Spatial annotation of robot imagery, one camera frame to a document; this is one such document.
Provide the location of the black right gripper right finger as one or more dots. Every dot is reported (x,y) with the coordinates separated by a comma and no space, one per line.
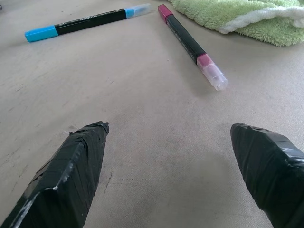
(268,171)

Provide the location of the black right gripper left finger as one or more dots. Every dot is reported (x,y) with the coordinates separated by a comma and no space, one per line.
(64,180)

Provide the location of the magenta capped black marker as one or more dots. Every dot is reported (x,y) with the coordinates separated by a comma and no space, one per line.
(187,42)

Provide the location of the blue capped black marker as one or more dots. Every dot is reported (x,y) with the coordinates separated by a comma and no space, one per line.
(90,21)

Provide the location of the green and white fluffy towel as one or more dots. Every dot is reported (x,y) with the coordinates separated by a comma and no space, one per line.
(249,19)

